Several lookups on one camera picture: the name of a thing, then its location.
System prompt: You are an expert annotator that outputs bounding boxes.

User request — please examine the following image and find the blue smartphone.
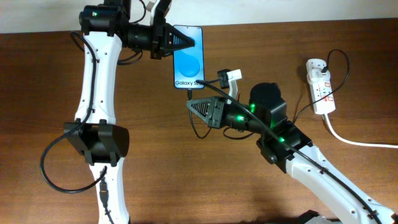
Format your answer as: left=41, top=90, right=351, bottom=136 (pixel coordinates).
left=174, top=25, right=205, bottom=90

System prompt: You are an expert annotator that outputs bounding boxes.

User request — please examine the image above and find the black charging cable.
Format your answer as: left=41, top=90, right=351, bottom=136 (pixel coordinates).
left=186, top=49, right=350, bottom=140

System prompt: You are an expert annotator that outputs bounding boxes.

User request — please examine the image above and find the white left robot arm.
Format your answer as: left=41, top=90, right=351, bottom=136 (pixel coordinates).
left=64, top=0, right=195, bottom=223

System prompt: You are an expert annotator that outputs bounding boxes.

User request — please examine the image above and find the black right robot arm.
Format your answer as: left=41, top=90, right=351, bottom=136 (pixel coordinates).
left=186, top=83, right=397, bottom=223

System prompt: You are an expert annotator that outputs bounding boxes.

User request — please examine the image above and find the white USB charger adapter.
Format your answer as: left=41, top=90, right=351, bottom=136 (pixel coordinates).
left=307, top=69, right=330, bottom=85

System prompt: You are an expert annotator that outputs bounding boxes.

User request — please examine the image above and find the white power strip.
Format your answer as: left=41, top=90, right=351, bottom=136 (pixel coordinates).
left=306, top=58, right=336, bottom=115

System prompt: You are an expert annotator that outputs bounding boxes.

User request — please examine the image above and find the black right camera cable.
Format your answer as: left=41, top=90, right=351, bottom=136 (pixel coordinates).
left=195, top=79, right=383, bottom=224

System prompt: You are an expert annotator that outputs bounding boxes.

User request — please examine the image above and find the white power strip cord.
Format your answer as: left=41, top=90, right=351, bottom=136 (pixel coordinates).
left=323, top=112, right=398, bottom=149

